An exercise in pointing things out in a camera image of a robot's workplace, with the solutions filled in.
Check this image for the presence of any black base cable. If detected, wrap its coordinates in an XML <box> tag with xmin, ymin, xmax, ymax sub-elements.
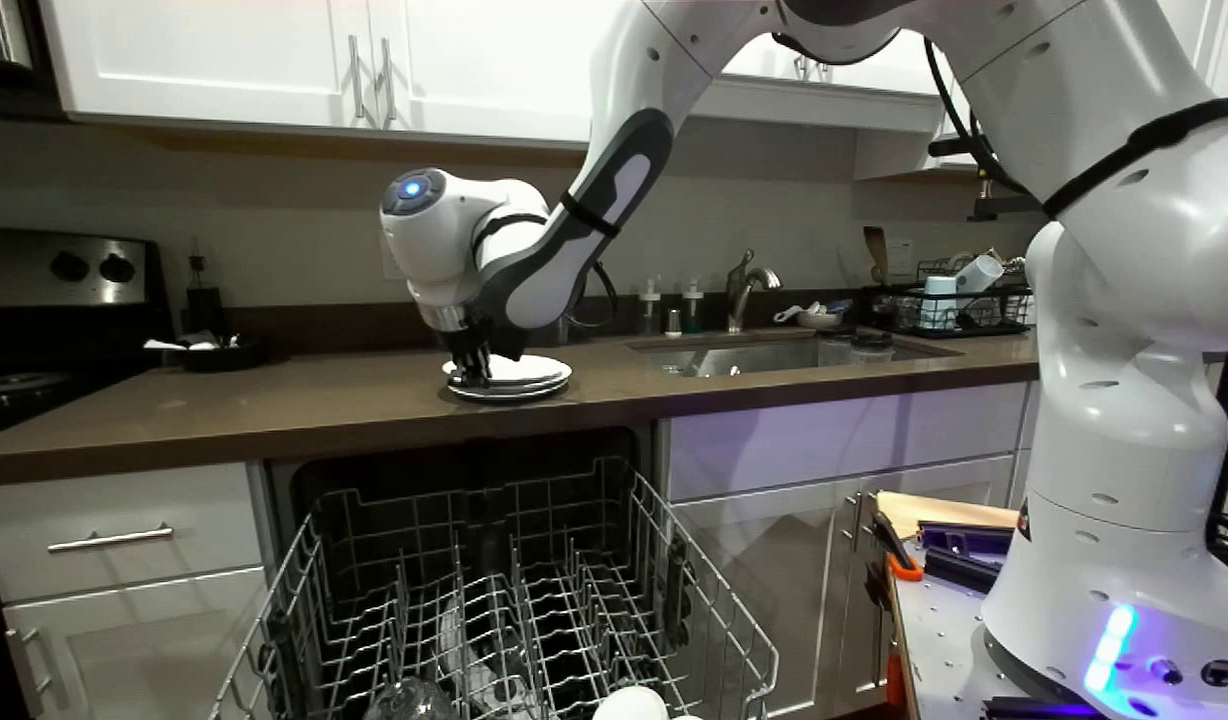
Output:
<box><xmin>1205</xmin><ymin>351</ymin><xmax>1228</xmax><ymax>585</ymax></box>

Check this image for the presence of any silver drawer handle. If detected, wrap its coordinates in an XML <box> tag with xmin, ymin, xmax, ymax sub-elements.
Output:
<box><xmin>42</xmin><ymin>522</ymin><xmax>181</xmax><ymax>555</ymax></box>

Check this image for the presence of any clear glass jar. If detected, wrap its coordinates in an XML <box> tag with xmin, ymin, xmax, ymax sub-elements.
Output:
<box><xmin>362</xmin><ymin>671</ymin><xmax>463</xmax><ymax>720</ymax></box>

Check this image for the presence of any stainless steel sink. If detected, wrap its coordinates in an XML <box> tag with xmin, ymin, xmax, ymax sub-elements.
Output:
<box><xmin>626</xmin><ymin>334</ymin><xmax>963</xmax><ymax>386</ymax></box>

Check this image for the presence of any wooden board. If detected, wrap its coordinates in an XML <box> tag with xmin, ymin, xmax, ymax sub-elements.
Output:
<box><xmin>871</xmin><ymin>489</ymin><xmax>1028</xmax><ymax>544</ymax></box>

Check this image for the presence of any clear drinking glass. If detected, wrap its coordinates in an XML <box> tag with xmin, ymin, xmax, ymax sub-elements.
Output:
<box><xmin>431</xmin><ymin>594</ymin><xmax>501</xmax><ymax>717</ymax></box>

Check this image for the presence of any purple black tool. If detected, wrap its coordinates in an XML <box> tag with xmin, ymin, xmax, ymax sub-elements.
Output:
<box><xmin>916</xmin><ymin>522</ymin><xmax>1021</xmax><ymax>594</ymax></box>

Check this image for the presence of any silver base cabinet handle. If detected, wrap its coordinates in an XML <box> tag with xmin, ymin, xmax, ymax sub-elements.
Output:
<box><xmin>13</xmin><ymin>619</ymin><xmax>61</xmax><ymax>707</ymax></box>

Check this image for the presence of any clear plastic container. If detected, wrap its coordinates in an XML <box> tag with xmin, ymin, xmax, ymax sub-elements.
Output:
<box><xmin>951</xmin><ymin>253</ymin><xmax>1013</xmax><ymax>299</ymax></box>

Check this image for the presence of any white base cabinet door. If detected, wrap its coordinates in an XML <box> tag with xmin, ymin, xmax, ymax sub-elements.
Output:
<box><xmin>0</xmin><ymin>567</ymin><xmax>273</xmax><ymax>720</ymax></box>

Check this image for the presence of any white dish rag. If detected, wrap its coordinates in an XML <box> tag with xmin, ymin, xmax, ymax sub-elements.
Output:
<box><xmin>768</xmin><ymin>299</ymin><xmax>846</xmax><ymax>334</ymax></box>

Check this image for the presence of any wooden kitchen utensil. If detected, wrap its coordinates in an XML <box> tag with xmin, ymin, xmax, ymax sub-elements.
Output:
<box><xmin>861</xmin><ymin>225</ymin><xmax>896</xmax><ymax>294</ymax></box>

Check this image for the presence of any chrome kitchen faucet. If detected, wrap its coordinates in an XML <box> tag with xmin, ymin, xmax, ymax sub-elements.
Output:
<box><xmin>721</xmin><ymin>253</ymin><xmax>784</xmax><ymax>338</ymax></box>

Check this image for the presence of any white sink base cabinet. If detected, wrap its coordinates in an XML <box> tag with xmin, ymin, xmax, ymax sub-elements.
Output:
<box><xmin>657</xmin><ymin>375</ymin><xmax>1042</xmax><ymax>720</ymax></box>

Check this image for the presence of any white kitchen drawer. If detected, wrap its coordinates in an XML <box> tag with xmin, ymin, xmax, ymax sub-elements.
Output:
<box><xmin>0</xmin><ymin>461</ymin><xmax>269</xmax><ymax>607</ymax></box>

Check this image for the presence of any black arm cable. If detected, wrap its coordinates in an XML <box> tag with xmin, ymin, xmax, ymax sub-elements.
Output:
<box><xmin>575</xmin><ymin>35</ymin><xmax>1042</xmax><ymax>338</ymax></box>

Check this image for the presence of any black tray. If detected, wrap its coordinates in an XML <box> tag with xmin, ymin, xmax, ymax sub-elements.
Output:
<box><xmin>141</xmin><ymin>334</ymin><xmax>277</xmax><ymax>375</ymax></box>

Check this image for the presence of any white wire dishwasher rack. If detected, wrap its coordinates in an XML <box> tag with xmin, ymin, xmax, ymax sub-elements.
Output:
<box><xmin>208</xmin><ymin>455</ymin><xmax>784</xmax><ymax>720</ymax></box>

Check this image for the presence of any wide white wall cabinet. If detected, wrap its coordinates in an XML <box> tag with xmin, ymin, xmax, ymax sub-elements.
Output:
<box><xmin>36</xmin><ymin>0</ymin><xmax>632</xmax><ymax>150</ymax></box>

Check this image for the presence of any white round cup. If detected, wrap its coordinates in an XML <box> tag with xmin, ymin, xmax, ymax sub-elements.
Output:
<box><xmin>589</xmin><ymin>683</ymin><xmax>671</xmax><ymax>720</ymax></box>

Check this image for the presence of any dark glass bottle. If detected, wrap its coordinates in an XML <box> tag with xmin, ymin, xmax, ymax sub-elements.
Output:
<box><xmin>181</xmin><ymin>239</ymin><xmax>233</xmax><ymax>341</ymax></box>

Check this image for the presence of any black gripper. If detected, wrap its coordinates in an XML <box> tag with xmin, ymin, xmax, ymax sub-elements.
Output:
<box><xmin>443</xmin><ymin>308</ymin><xmax>534</xmax><ymax>390</ymax></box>

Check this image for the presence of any small white wall cabinet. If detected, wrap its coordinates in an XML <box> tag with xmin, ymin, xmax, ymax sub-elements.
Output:
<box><xmin>715</xmin><ymin>25</ymin><xmax>968</xmax><ymax>137</ymax></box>

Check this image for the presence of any black dish drying rack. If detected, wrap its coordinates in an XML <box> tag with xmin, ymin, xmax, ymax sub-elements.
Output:
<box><xmin>864</xmin><ymin>282</ymin><xmax>1042</xmax><ymax>341</ymax></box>

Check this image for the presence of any silver cabinet door handle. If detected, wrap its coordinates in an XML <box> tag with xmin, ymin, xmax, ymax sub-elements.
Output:
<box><xmin>340</xmin><ymin>33</ymin><xmax>370</xmax><ymax>134</ymax></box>
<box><xmin>370</xmin><ymin>35</ymin><xmax>404</xmax><ymax>134</ymax></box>

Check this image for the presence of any black stainless stove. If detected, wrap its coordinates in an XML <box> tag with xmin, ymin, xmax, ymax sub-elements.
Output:
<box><xmin>0</xmin><ymin>225</ymin><xmax>181</xmax><ymax>444</ymax></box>

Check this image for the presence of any orange handled tool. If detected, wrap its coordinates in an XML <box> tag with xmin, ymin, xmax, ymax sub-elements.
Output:
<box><xmin>864</xmin><ymin>510</ymin><xmax>931</xmax><ymax>590</ymax></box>

